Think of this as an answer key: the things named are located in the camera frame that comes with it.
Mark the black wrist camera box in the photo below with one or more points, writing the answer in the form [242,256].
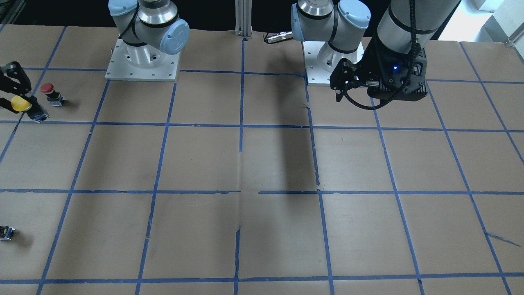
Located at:
[393,67]

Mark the green push button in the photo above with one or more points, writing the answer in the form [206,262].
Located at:
[6,233]

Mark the aluminium frame post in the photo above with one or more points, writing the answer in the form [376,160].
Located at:
[243,10]

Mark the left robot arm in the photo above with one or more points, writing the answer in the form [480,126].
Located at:
[405,26]

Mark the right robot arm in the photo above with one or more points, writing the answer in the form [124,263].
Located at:
[149,29]

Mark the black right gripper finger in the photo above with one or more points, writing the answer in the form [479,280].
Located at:
[15,81]

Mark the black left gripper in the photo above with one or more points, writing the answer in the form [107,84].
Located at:
[369,61]

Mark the yellow push button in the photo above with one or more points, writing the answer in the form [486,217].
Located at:
[31,107]

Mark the red push button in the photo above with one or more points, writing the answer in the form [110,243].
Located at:
[53,97]

